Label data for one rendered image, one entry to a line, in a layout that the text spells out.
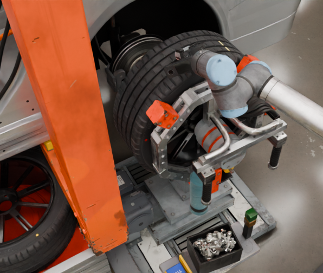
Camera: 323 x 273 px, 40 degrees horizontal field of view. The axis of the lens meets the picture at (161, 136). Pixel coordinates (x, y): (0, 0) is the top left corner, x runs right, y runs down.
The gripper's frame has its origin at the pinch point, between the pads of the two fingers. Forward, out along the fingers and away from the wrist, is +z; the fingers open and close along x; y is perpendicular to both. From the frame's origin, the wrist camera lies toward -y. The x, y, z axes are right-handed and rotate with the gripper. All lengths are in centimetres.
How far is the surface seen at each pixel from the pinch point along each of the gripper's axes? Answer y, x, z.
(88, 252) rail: -74, -65, 19
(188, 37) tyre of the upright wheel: 11.3, 0.3, 11.7
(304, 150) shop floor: 66, -122, 66
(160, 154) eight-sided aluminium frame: -24.3, -31.1, -1.7
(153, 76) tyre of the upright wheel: -10.6, -3.5, 4.8
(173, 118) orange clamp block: -13.9, -17.1, -9.4
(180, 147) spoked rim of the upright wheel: -12.6, -43.3, 16.8
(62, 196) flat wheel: -71, -43, 38
